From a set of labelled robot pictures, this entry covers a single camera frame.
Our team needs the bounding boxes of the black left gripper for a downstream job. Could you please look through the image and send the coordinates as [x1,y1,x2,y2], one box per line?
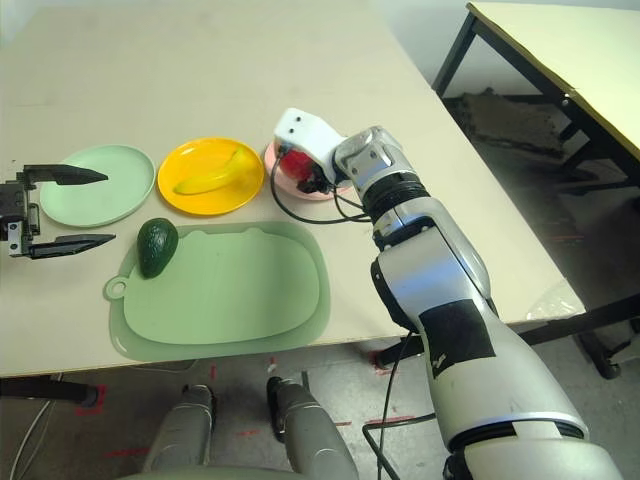
[0,163,117,261]

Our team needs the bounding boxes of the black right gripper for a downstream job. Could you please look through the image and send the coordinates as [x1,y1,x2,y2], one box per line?
[297,164,336,197]

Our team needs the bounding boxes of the red toy watermelon slice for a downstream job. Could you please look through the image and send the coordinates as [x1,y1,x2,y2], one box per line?
[278,151,321,182]

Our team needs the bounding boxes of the dark green toy avocado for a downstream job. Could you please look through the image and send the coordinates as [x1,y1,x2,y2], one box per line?
[136,217,180,280]

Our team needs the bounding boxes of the yellow toy banana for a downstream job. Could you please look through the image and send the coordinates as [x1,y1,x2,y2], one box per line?
[172,146,257,196]

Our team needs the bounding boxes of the pink plastic plate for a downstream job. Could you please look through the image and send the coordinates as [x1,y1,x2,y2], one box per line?
[263,140,354,202]

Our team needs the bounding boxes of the light green plastic plate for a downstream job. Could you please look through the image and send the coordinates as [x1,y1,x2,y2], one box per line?
[39,144,156,229]

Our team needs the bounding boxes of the yellow plastic plate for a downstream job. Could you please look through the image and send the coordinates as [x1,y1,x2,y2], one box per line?
[157,137,265,217]

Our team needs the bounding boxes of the green cutting board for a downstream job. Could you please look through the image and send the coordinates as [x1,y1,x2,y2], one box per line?
[103,220,332,362]

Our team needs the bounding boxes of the black table foot beam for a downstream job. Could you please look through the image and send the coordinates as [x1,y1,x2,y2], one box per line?
[0,375,99,407]
[514,279,640,380]

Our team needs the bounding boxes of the brown rough floor mat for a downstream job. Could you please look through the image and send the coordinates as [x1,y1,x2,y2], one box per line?
[442,88,586,156]

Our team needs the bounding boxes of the grey left robot leg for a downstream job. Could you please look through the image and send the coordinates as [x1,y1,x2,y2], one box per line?
[142,383,219,474]

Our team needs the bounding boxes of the grey robot leg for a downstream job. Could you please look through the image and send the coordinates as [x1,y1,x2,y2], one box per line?
[267,377,359,480]
[142,383,219,474]

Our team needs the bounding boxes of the grey right robot leg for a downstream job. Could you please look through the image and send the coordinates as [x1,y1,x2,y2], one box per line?
[267,377,359,480]

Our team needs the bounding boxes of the clear plastic film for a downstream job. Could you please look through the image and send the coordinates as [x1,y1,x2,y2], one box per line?
[527,292,586,321]

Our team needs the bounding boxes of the black-framed yellow-topped table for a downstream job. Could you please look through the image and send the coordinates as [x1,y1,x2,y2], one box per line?
[432,1,640,181]

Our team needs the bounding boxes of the pale robot torso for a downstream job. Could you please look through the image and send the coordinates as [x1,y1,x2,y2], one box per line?
[112,462,301,480]

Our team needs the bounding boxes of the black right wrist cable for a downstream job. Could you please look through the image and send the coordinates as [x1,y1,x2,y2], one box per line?
[269,144,374,226]

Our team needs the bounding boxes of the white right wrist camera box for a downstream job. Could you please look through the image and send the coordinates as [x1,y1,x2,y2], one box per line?
[273,107,349,176]

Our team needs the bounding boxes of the black hanging cable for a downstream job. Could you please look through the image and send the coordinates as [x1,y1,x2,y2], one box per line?
[360,329,436,480]

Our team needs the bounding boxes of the white floor cable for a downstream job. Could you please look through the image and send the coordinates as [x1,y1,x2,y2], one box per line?
[9,399,56,480]

